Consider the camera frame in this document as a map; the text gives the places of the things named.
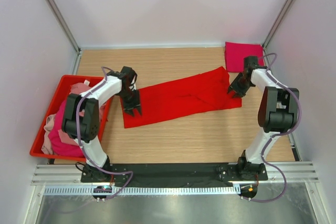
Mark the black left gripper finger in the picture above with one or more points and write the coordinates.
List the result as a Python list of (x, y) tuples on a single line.
[(139, 110), (130, 112)]

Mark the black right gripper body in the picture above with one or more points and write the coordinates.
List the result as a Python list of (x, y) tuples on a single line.
[(240, 85)]

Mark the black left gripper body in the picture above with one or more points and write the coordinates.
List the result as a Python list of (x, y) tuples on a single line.
[(130, 99)]

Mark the red t shirt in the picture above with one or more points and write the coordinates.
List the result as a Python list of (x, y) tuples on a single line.
[(175, 99)]

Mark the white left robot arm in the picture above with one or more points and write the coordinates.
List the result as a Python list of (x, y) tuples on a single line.
[(81, 119)]

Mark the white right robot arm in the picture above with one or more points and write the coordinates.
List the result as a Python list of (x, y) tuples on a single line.
[(278, 115)]

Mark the folded magenta t shirt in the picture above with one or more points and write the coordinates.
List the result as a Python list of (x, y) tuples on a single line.
[(235, 53)]

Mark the red plastic bin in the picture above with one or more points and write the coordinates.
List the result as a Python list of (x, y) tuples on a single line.
[(60, 94)]

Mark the light pink t shirt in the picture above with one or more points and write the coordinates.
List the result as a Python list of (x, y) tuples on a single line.
[(76, 88)]

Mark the magenta t shirt in bin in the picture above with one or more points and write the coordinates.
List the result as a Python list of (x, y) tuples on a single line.
[(59, 147)]

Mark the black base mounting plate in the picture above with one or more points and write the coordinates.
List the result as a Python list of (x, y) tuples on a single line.
[(187, 175)]

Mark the beige t shirt in bin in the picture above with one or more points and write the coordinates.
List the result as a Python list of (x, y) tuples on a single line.
[(49, 125)]

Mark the white slotted cable duct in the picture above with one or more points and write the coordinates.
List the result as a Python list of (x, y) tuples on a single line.
[(104, 190)]

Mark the right aluminium frame post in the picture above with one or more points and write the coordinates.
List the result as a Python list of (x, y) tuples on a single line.
[(278, 21)]

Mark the aluminium frame post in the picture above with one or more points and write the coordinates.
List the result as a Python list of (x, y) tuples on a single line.
[(64, 26), (278, 21)]

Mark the left aluminium frame post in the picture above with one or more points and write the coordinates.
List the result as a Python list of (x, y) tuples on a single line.
[(64, 26)]

